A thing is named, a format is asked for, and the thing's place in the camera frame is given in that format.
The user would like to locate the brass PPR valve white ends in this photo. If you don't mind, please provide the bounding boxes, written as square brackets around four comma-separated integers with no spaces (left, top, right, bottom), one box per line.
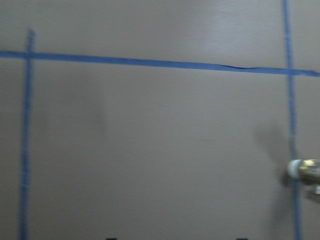
[286,158,320,198]

